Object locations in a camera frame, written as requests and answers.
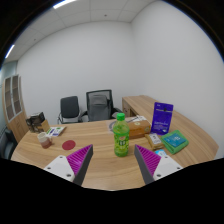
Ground green drink bottle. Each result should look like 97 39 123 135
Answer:
112 112 131 158

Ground ceiling light panel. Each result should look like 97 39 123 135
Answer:
4 44 16 60

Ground flat round red coaster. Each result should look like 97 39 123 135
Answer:
61 139 77 151

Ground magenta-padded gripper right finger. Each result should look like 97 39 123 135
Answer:
133 143 184 185

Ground black sofa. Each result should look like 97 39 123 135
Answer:
0 128 18 160

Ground pink and white mug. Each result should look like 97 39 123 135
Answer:
36 131 53 149

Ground tan snack packet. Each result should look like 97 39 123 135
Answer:
144 132 165 152

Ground small brown cardboard box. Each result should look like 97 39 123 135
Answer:
37 119 51 133

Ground small white blue packet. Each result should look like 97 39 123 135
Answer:
154 149 168 158

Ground purple package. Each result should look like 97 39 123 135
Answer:
150 101 174 136

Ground wooden shelf unit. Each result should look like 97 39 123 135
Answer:
2 74 30 144

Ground white paper sheet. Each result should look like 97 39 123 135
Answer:
129 115 148 123

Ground black box with gold print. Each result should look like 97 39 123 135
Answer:
25 117 39 134

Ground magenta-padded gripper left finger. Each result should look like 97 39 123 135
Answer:
43 143 94 187

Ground white green purple leaflet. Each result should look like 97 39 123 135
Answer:
45 125 67 138

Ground orange-brown cardboard box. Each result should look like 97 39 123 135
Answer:
127 119 152 140

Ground green cloth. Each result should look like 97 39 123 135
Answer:
159 129 190 155

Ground black mesh office chair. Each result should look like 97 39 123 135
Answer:
81 89 123 123

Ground wooden side desk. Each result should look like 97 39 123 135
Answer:
121 94 158 118

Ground teal booklet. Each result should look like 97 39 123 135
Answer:
163 133 187 149

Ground clear bag with round print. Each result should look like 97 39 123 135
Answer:
106 119 117 134

